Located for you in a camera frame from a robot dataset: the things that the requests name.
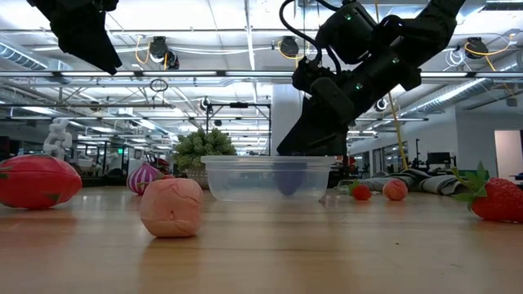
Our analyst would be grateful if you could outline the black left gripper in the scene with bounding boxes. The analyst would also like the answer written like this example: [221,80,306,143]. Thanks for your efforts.
[26,0,123,77]

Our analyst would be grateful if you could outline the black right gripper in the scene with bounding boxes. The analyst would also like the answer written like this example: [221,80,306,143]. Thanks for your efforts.
[276,42,422,158]

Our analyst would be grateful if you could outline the purple toy grape bunch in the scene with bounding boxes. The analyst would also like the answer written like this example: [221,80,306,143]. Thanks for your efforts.
[272,162,308,197]

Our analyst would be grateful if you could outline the pink toy peach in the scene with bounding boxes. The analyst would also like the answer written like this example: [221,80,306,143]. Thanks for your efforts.
[140,177,204,239]
[382,178,409,202]

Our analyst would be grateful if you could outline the purple striped toy onion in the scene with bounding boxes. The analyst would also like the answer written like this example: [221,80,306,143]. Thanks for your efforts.
[126,162,164,196]

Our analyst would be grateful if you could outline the red toy dragon fruit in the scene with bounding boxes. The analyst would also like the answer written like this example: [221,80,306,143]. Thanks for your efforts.
[0,154,83,211]

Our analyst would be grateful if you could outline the clear plastic tupperware container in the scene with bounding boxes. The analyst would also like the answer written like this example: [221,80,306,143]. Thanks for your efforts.
[199,154,337,203]

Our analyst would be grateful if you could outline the artificial green potted plant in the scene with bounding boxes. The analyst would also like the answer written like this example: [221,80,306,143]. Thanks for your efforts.
[172,128,238,189]

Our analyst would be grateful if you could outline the black background monitor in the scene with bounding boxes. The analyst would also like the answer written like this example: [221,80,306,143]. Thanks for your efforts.
[427,151,453,167]

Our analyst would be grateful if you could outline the grey cloth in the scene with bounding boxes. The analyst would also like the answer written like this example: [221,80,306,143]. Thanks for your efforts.
[333,167,471,196]

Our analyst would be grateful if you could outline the black ceiling cable reel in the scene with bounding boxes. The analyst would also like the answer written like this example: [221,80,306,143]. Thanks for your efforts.
[147,35,181,70]
[465,36,489,60]
[277,35,302,58]

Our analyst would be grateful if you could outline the yellow hanging cable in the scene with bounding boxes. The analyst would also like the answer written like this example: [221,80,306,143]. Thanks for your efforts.
[386,91,409,172]

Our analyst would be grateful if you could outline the black camera rig frame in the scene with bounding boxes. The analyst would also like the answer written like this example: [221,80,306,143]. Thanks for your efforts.
[205,101,273,156]

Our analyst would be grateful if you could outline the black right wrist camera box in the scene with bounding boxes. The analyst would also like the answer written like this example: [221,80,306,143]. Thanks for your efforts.
[316,2,387,65]

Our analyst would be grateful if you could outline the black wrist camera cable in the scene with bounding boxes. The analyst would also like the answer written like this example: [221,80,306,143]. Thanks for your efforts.
[279,0,342,77]

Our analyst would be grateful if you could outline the black aluminium table frame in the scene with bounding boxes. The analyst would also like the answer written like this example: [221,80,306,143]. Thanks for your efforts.
[79,176,132,189]

